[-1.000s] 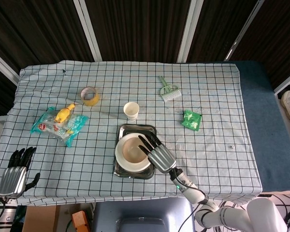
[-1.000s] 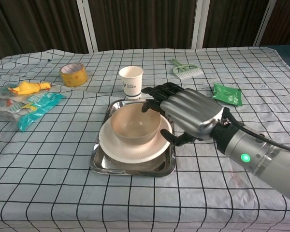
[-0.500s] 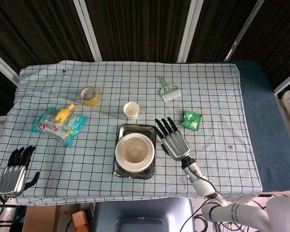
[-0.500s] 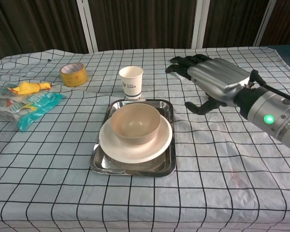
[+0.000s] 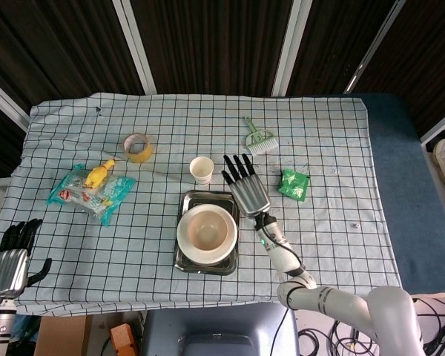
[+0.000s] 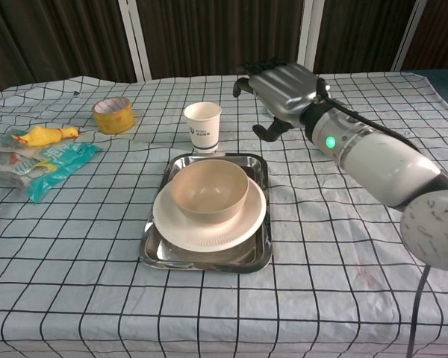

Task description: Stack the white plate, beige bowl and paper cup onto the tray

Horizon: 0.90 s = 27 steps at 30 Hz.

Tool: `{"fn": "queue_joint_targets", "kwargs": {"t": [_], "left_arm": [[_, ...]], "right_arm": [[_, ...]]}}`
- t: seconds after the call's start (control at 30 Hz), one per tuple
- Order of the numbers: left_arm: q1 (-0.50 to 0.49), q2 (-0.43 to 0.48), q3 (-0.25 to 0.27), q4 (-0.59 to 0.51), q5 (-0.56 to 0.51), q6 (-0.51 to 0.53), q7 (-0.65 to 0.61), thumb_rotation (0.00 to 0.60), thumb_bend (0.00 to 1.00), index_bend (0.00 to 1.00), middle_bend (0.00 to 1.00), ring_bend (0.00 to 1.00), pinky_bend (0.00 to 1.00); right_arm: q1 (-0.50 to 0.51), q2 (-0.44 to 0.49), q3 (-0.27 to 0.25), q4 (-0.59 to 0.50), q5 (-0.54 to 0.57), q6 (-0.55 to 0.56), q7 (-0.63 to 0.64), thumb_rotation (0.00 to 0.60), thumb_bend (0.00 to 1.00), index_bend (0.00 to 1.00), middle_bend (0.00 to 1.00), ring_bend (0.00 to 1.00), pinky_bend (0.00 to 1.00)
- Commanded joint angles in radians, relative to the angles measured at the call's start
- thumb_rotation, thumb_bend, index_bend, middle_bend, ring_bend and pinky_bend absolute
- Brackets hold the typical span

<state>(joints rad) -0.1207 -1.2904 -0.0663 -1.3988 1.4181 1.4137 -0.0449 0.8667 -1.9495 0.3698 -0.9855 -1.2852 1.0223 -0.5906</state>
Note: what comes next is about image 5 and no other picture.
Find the black metal rectangular tray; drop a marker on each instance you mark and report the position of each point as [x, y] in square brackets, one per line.
[207, 198]

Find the blue clear snack package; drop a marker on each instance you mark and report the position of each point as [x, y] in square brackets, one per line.
[96, 202]

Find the green foil sachet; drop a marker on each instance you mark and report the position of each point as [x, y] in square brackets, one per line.
[293, 184]

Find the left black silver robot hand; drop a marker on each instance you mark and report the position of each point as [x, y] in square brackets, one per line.
[7, 270]

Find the white partition frame post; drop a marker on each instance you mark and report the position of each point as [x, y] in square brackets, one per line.
[133, 41]
[441, 128]
[3, 98]
[374, 44]
[291, 44]

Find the yellow packing tape roll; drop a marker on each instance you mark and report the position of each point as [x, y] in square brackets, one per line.
[142, 155]

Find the orange box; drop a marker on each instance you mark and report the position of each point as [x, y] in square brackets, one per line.
[121, 337]

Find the white paper cup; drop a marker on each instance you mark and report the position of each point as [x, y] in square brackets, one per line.
[201, 168]

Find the white round plate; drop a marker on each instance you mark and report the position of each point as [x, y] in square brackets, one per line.
[183, 241]

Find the yellow rubber chicken toy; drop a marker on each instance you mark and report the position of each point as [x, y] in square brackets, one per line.
[94, 176]

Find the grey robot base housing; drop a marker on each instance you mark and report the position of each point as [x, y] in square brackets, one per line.
[219, 322]

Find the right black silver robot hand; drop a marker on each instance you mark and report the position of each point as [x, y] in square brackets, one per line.
[250, 194]

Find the beige round bowl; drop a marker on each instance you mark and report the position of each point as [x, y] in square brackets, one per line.
[207, 231]

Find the green small hand brush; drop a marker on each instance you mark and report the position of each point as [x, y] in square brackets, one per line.
[259, 144]

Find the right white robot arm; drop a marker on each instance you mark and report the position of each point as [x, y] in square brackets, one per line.
[337, 298]

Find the light blue checked tablecloth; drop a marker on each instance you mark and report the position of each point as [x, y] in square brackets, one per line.
[319, 130]

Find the brown cardboard box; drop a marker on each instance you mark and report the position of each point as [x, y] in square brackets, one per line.
[59, 333]

